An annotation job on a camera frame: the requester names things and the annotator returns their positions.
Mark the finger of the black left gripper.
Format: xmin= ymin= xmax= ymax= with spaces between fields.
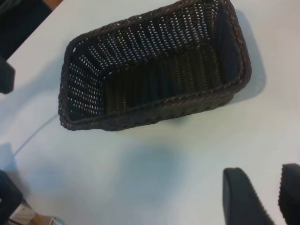
xmin=0 ymin=56 xmax=16 ymax=95

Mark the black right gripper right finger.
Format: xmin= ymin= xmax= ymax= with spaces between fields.
xmin=277 ymin=163 xmax=300 ymax=225

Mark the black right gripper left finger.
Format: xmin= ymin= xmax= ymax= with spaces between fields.
xmin=222 ymin=167 xmax=275 ymax=225

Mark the dark brown wicker basket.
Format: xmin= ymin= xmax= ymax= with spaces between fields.
xmin=57 ymin=0 xmax=253 ymax=132

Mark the black frame block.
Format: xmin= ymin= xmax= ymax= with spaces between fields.
xmin=0 ymin=170 xmax=24 ymax=225

